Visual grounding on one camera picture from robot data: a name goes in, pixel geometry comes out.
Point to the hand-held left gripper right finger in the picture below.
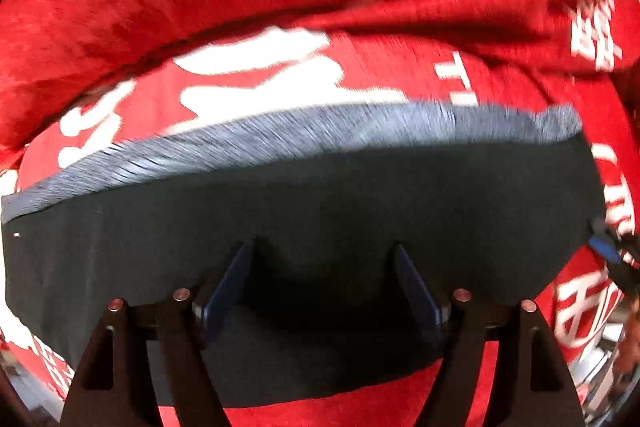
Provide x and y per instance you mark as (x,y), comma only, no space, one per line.
(417,292)

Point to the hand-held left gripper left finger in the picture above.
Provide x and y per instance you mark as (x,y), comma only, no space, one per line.
(227,292)

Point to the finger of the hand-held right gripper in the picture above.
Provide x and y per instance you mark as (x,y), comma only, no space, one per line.
(603,248)

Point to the black pants grey patterned waistband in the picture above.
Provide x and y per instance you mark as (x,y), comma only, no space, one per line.
(325,197)

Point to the red printed sofa seat cover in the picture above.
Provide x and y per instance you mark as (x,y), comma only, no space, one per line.
(375,72)

